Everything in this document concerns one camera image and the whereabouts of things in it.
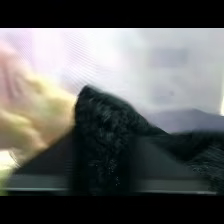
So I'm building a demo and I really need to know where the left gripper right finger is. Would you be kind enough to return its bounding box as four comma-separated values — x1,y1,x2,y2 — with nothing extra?
132,134,216,195

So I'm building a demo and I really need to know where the pale yellow garment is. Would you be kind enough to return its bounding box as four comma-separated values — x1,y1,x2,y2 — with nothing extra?
0,43,78,196

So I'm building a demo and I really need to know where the black fluffy knitted garment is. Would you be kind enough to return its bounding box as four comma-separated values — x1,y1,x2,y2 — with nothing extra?
71,84,224,196

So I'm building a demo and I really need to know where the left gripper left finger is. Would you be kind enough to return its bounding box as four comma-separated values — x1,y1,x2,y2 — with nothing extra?
3,130,76,195

